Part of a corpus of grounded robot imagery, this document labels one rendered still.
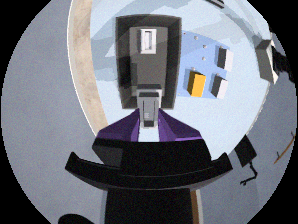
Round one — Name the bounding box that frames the yellow block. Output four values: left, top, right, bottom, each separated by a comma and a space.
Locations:
187, 71, 206, 97

